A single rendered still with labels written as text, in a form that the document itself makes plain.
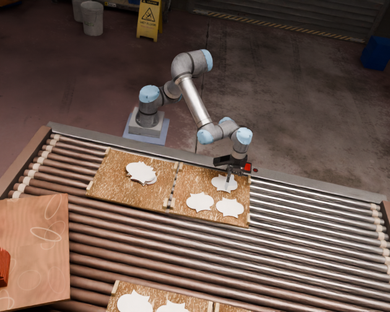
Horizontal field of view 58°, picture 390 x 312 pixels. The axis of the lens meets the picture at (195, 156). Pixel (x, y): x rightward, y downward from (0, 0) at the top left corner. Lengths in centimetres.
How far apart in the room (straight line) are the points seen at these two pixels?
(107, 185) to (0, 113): 226
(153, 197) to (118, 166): 28
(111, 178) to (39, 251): 56
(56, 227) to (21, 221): 14
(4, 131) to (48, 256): 234
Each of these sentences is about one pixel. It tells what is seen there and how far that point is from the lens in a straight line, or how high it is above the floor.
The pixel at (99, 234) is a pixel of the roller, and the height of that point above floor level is 91.
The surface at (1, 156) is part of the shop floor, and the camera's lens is 350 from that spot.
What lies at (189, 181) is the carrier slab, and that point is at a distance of 193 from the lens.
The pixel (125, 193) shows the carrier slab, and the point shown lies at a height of 94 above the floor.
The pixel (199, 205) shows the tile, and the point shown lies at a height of 94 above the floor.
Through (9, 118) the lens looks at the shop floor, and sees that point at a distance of 389.
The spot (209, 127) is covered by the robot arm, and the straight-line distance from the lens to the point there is 168.
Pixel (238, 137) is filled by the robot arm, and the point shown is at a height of 130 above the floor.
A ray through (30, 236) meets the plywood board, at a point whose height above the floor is 104.
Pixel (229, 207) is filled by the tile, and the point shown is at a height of 94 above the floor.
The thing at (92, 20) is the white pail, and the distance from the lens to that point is 520.
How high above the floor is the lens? 236
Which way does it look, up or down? 43 degrees down
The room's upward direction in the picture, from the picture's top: 12 degrees clockwise
